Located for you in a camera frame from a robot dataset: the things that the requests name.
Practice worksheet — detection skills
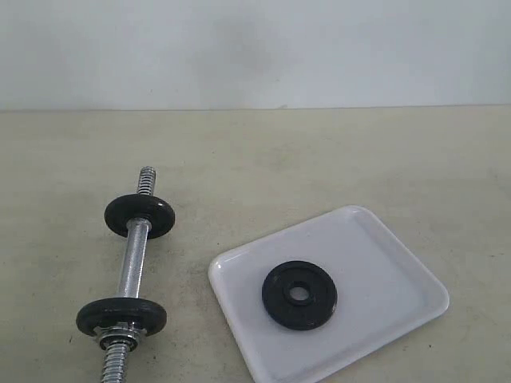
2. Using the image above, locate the black weight plate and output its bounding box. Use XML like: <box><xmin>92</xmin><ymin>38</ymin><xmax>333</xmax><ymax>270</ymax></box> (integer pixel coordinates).
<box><xmin>261</xmin><ymin>260</ymin><xmax>338</xmax><ymax>331</ymax></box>
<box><xmin>104</xmin><ymin>194</ymin><xmax>176</xmax><ymax>239</ymax></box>
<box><xmin>76</xmin><ymin>297</ymin><xmax>167</xmax><ymax>336</ymax></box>

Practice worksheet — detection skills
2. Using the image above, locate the chrome dumbbell bar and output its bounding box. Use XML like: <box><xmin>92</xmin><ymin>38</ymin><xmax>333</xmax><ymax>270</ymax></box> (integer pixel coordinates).
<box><xmin>101</xmin><ymin>166</ymin><xmax>156</xmax><ymax>382</ymax></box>

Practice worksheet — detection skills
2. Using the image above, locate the chrome star collar nut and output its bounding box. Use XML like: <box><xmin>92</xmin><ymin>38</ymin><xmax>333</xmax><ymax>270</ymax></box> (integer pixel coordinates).
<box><xmin>93</xmin><ymin>322</ymin><xmax>147</xmax><ymax>351</ymax></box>

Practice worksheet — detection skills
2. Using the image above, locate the white rectangular tray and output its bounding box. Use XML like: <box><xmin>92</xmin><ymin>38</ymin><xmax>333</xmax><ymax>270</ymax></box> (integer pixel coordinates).
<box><xmin>208</xmin><ymin>206</ymin><xmax>450</xmax><ymax>382</ymax></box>

